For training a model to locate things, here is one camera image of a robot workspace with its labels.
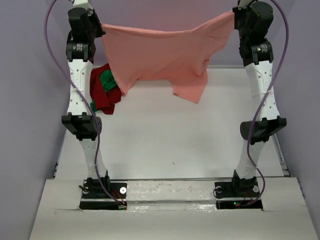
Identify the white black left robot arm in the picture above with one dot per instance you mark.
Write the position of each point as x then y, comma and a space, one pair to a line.
80, 120

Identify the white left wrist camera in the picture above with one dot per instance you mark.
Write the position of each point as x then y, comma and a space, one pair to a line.
85, 4

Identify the dark red t shirt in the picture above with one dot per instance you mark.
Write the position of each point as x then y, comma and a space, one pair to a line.
105, 95

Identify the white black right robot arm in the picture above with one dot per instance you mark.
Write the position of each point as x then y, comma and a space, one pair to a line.
257, 60

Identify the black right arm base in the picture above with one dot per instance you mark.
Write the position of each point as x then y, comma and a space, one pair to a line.
229, 199

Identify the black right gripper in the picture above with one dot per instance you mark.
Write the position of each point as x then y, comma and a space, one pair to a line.
240, 12

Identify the pink t shirt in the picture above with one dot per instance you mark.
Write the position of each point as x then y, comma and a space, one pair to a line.
180, 57

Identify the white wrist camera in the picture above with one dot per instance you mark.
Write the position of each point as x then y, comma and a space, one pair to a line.
244, 4
85, 4

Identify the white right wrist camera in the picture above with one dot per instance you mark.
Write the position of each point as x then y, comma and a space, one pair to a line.
244, 4

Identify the green t shirt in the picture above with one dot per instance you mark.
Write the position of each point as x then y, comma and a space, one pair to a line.
107, 80

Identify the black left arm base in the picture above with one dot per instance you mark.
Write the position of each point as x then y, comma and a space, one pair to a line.
95, 198

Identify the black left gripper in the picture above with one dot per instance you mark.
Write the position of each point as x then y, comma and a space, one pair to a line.
91, 14

